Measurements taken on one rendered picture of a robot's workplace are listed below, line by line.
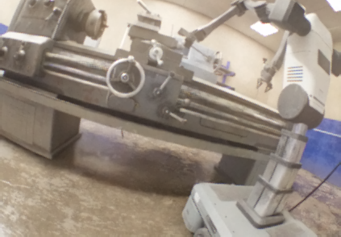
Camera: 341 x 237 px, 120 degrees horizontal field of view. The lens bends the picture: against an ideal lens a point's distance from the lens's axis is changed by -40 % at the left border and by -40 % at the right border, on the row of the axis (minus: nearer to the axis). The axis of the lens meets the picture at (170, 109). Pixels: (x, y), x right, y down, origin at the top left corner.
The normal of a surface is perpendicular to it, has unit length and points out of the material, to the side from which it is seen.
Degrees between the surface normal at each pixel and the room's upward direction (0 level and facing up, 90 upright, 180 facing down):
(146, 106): 90
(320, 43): 90
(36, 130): 90
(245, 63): 90
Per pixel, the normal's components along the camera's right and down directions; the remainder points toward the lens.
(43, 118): 0.17, 0.11
